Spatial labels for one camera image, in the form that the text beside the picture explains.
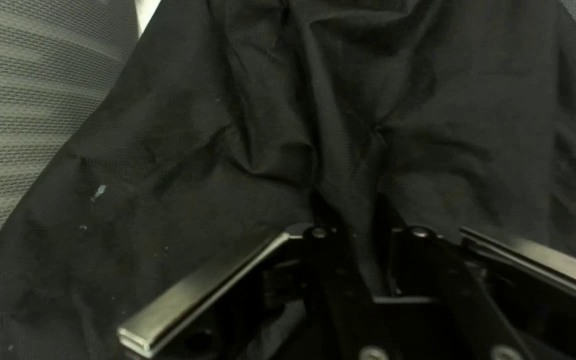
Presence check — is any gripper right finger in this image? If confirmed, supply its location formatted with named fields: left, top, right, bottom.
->
left=461, top=227, right=576, bottom=293

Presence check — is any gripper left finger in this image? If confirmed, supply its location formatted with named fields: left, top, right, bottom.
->
left=117, top=225, right=307, bottom=358

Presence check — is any black clothing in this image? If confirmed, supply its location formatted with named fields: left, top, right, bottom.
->
left=0, top=0, right=576, bottom=360

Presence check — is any grey office chair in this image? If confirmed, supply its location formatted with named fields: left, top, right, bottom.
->
left=0, top=0, right=162, bottom=227

